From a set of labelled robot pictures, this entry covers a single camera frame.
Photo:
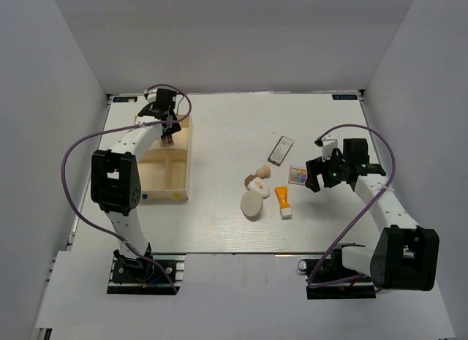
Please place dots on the small colourful eyeshadow palette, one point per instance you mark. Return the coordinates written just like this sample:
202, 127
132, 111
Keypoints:
297, 175

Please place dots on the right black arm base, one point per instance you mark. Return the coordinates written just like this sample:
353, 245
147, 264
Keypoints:
353, 289

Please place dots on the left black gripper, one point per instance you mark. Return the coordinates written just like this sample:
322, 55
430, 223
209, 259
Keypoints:
175, 128

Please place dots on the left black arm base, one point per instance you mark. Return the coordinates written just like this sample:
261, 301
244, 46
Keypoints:
128, 278

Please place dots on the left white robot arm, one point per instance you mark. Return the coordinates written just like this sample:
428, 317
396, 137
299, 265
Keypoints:
115, 181

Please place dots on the round beige powder puff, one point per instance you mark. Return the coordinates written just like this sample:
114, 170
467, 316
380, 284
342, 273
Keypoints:
251, 205

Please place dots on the white bottle gold cap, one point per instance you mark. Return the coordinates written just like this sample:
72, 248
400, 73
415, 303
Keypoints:
254, 183

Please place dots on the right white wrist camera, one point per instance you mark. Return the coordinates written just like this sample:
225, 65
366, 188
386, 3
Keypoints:
327, 144

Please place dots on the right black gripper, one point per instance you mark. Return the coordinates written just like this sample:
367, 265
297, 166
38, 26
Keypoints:
316, 167

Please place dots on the right blue table sticker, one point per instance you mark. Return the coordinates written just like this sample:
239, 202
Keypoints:
343, 97

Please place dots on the gold eyeshadow palette white label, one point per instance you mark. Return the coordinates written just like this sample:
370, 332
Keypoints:
280, 150

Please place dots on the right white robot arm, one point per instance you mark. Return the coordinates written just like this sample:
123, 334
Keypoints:
405, 256

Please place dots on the wooden divided organizer box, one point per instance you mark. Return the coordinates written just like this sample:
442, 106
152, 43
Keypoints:
164, 172

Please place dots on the beige makeup sponge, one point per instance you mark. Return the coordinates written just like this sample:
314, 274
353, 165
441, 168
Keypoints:
263, 172

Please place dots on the blue table sticker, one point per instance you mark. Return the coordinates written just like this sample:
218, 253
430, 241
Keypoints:
343, 97
124, 99

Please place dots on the left blue table sticker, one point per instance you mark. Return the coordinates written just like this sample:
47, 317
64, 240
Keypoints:
124, 99

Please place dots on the orange tube white cap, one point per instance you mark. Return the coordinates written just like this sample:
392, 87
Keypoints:
285, 209

